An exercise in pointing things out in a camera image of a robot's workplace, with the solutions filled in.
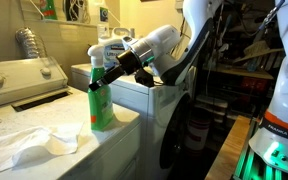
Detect silver foil vent duct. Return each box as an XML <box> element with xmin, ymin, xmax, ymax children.
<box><xmin>15</xmin><ymin>26</ymin><xmax>49</xmax><ymax>60</ymax></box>

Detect white top-load laundry machine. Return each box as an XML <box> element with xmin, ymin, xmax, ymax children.
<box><xmin>0</xmin><ymin>56</ymin><xmax>142</xmax><ymax>180</ymax></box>

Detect coiled wire bundle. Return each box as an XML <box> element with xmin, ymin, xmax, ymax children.
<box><xmin>63</xmin><ymin>0</ymin><xmax>89</xmax><ymax>23</ymax></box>

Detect black wall cables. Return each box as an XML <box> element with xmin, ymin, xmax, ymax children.
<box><xmin>170</xmin><ymin>18</ymin><xmax>189</xmax><ymax>58</ymax></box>

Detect white labelled container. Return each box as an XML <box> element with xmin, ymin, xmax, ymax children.
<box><xmin>96</xmin><ymin>0</ymin><xmax>110</xmax><ymax>24</ymax></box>

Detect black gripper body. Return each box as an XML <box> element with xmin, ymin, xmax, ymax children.
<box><xmin>116</xmin><ymin>49</ymin><xmax>143</xmax><ymax>77</ymax></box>

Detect wall shelf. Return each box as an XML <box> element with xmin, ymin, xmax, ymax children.
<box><xmin>18</xmin><ymin>0</ymin><xmax>111</xmax><ymax>28</ymax></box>

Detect wooden storage shelf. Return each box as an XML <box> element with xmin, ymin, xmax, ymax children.
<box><xmin>203</xmin><ymin>63</ymin><xmax>275</xmax><ymax>81</ymax></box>

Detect striped bucket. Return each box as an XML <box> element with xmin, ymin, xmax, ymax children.
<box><xmin>185</xmin><ymin>114</ymin><xmax>212</xmax><ymax>156</ymax></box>

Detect large white detergent jug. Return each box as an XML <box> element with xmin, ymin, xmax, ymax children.
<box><xmin>97</xmin><ymin>26</ymin><xmax>137</xmax><ymax>70</ymax></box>

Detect white paper cloth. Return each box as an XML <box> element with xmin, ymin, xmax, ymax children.
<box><xmin>0</xmin><ymin>121</ymin><xmax>85</xmax><ymax>178</ymax></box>

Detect metal robot mount frame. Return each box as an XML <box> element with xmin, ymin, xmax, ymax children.
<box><xmin>232</xmin><ymin>119</ymin><xmax>288</xmax><ymax>180</ymax></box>

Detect wooden table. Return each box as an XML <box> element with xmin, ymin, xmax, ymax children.
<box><xmin>204</xmin><ymin>115</ymin><xmax>252</xmax><ymax>180</ymax></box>

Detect red boxes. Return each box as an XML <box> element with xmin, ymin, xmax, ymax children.
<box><xmin>239</xmin><ymin>76</ymin><xmax>272</xmax><ymax>93</ymax></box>

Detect green bottle with red label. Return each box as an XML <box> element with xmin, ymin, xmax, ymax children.
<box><xmin>38</xmin><ymin>0</ymin><xmax>59</xmax><ymax>21</ymax></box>

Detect white front-load washer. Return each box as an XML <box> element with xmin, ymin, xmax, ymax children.
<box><xmin>70</xmin><ymin>62</ymin><xmax>197</xmax><ymax>180</ymax></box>

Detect green plastic bottle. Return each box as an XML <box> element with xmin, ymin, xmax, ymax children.
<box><xmin>86</xmin><ymin>44</ymin><xmax>115</xmax><ymax>132</ymax></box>

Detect stacked white storage bins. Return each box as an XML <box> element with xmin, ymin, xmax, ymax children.
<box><xmin>195</xmin><ymin>93</ymin><xmax>230</xmax><ymax>118</ymax></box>

